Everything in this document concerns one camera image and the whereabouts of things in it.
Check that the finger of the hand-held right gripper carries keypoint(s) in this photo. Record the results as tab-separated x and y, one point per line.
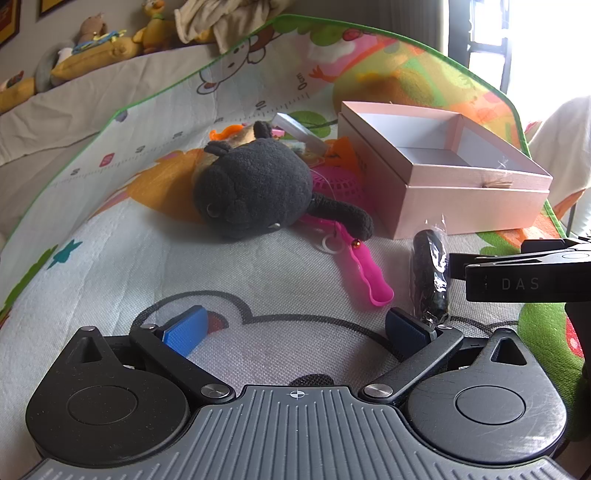
531	281
545	251

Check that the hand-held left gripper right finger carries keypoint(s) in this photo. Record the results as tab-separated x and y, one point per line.
406	334

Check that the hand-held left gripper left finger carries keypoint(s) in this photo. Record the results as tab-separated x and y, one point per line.
187	330

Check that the black item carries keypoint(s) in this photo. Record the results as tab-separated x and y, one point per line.
427	263

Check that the pink toy strainer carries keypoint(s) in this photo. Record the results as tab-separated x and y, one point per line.
364	272

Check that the pink cardboard box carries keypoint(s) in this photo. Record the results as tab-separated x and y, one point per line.
461	203

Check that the black plush toy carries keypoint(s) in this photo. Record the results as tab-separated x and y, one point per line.
254	180

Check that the translucent orange pumpkin shell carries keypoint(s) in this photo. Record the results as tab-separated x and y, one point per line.
344	157

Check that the small orange plastic shell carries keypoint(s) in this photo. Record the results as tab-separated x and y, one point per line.
221	134

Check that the orange cloth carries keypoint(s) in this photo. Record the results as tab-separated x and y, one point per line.
565	207

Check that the cartoon print play mat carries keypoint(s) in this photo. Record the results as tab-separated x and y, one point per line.
138	240

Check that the white towel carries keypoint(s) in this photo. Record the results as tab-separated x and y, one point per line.
568	138

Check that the small white box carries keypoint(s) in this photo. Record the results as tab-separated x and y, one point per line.
295	127

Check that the long yellow plush pillow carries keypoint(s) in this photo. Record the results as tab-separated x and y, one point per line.
92	57

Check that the yellow plush toy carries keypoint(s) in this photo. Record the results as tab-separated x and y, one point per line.
16	92

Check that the grey plush toy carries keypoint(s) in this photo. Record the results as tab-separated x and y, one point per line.
46	67

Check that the beige crumpled cloth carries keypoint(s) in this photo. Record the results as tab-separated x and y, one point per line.
231	21

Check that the brown teddy bear plush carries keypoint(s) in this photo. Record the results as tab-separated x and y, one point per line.
92	30

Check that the dark window frame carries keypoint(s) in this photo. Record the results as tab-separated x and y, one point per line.
485	50

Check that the framed wall picture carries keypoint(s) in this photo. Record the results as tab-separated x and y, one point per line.
8	21
55	5

